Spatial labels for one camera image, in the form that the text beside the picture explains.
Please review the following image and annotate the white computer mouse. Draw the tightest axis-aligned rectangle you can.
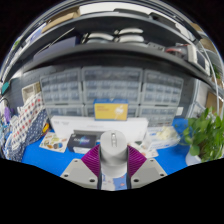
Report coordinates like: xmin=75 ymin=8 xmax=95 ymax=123
xmin=99 ymin=129 xmax=129 ymax=179

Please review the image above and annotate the dark shelf unit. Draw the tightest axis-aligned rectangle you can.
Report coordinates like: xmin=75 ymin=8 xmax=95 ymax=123
xmin=0 ymin=4 xmax=224 ymax=101

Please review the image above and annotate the long white keyboard box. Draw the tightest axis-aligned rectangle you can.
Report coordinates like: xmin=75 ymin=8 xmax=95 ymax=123
xmin=49 ymin=114 xmax=149 ymax=143

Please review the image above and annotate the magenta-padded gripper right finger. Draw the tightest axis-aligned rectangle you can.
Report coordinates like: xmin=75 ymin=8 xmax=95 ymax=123
xmin=127 ymin=144 xmax=168 ymax=190

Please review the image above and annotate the purple toy figure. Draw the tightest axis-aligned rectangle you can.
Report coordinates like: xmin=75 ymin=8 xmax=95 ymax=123
xmin=3 ymin=106 xmax=13 ymax=125

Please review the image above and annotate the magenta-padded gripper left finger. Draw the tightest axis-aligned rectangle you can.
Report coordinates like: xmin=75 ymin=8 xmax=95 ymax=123
xmin=59 ymin=143 xmax=101 ymax=190

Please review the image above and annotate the grey drawer cabinet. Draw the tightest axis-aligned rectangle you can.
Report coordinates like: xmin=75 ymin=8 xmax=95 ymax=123
xmin=139 ymin=69 xmax=185 ymax=127
xmin=81 ymin=65 xmax=144 ymax=118
xmin=39 ymin=68 xmax=84 ymax=119

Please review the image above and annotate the small colourful sticker sheet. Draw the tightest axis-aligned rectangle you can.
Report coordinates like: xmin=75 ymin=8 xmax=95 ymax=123
xmin=38 ymin=130 xmax=70 ymax=154

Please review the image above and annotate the patterned fabric bag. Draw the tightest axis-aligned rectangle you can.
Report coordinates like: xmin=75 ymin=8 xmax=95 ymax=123
xmin=1 ymin=93 xmax=51 ymax=163

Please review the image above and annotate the white blue glove box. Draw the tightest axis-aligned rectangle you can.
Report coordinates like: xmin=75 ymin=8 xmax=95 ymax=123
xmin=143 ymin=125 xmax=181 ymax=150

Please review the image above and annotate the white wooden frame box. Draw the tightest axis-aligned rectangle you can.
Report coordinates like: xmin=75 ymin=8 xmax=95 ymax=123
xmin=21 ymin=81 xmax=42 ymax=103

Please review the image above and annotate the yellow card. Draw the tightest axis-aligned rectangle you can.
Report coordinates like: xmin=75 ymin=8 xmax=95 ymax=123
xmin=93 ymin=98 xmax=129 ymax=121

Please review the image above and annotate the green potted plant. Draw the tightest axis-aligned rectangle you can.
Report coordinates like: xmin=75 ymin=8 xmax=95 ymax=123
xmin=182 ymin=107 xmax=224 ymax=167

